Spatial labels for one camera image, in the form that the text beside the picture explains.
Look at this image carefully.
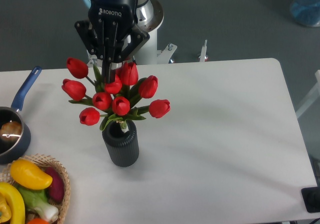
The brown patty in pan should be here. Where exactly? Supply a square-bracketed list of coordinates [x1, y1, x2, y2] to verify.
[0, 121, 22, 142]

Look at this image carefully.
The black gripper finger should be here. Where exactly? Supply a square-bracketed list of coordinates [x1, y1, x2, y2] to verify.
[74, 19, 119, 84]
[120, 25, 150, 62]

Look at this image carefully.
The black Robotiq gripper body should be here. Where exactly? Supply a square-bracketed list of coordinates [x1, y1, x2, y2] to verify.
[87, 0, 140, 60]

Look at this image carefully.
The black device at table edge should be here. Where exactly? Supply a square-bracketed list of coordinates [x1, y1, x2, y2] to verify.
[301, 186, 320, 213]

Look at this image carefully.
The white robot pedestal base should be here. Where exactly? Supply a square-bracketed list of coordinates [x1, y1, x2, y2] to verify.
[87, 30, 209, 67]

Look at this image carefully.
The woven wicker basket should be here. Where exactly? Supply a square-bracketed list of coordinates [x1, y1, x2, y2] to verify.
[0, 153, 71, 224]

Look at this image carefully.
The yellow toy mango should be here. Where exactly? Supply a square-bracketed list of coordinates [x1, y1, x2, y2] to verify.
[10, 159, 53, 190]

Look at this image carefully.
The red tulip bouquet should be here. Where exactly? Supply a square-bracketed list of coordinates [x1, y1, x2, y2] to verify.
[61, 57, 171, 133]

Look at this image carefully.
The blue translucent container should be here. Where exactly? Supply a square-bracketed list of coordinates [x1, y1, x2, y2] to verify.
[289, 0, 320, 27]

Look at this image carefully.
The purple toy sweet potato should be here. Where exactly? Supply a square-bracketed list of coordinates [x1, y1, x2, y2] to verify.
[45, 166, 65, 203]

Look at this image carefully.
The white frame at right edge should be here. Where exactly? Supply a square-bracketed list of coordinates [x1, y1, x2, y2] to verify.
[295, 70, 320, 119]

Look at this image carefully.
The green white toy bok choy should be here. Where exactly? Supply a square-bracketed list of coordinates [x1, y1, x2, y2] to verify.
[16, 185, 59, 223]

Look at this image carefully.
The orange toy fruit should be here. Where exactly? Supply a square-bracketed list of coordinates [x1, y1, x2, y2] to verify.
[27, 218, 50, 224]

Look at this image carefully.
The yellow toy bell pepper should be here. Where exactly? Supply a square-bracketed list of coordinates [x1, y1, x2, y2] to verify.
[0, 182, 26, 224]

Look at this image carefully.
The blue handled saucepan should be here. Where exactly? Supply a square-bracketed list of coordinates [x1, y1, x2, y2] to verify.
[0, 66, 42, 165]

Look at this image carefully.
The dark grey ribbed vase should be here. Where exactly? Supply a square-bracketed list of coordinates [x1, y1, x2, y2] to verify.
[102, 120, 140, 167]

